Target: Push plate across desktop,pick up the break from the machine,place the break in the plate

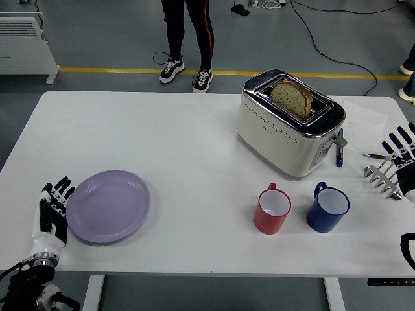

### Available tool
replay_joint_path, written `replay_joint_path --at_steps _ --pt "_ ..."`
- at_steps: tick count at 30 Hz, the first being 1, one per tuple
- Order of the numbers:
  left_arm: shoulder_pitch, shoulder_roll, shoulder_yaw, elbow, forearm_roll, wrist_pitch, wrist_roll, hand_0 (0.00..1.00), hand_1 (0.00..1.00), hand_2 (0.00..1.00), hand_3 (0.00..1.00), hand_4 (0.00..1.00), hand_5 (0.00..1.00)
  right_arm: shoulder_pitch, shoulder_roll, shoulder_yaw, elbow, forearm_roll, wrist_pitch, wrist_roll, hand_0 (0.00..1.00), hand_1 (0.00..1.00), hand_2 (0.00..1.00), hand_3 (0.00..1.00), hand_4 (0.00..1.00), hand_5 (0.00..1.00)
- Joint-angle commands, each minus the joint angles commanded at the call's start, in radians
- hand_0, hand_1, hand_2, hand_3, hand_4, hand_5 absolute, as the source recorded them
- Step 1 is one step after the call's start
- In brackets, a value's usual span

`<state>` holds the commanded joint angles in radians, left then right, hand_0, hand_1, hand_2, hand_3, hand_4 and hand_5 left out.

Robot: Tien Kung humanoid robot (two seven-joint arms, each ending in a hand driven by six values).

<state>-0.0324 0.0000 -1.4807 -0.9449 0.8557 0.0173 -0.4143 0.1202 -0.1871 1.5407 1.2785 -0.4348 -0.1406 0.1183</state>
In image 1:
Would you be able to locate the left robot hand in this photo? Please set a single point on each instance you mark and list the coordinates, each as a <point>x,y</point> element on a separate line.
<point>53,220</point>

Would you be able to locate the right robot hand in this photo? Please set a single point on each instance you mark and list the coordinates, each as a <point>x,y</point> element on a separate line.
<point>407,178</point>

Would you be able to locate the purple plate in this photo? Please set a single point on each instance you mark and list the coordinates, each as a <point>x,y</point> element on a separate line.
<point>108,207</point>

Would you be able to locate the brown bread slice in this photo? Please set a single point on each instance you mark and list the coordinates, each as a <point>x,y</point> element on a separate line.
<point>290,98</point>

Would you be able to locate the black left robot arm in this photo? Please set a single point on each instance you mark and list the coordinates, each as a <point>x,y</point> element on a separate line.
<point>22,278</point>

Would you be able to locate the silver toast rack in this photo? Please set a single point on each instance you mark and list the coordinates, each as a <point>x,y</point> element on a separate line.
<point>382,181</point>

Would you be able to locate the black pen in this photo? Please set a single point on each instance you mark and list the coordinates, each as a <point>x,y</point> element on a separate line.
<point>376,156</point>

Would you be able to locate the white paper sheet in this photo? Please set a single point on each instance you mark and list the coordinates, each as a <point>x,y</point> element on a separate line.
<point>363,124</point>

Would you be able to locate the blue marker pen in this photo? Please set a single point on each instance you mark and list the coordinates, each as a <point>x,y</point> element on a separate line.
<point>339,155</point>

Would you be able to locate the white table leg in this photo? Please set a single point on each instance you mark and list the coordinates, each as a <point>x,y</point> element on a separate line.
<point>93,293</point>
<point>335,294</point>

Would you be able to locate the person in pale shoes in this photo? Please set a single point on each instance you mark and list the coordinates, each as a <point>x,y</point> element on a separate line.
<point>408,94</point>

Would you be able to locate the blue mug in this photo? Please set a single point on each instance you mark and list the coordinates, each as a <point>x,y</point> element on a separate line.
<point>321,222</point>

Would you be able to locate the black table control panel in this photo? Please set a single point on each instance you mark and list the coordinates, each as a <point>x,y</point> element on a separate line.
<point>389,282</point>

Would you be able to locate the cream and chrome toaster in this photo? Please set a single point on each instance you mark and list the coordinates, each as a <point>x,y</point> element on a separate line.
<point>275,142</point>

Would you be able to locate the red mug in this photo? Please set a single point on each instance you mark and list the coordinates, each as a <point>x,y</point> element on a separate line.
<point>269,223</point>

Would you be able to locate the white panel heater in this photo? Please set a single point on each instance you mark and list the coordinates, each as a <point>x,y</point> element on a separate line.
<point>22,55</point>

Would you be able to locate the black foot pedal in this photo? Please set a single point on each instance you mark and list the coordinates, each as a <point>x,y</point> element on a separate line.
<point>240,9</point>

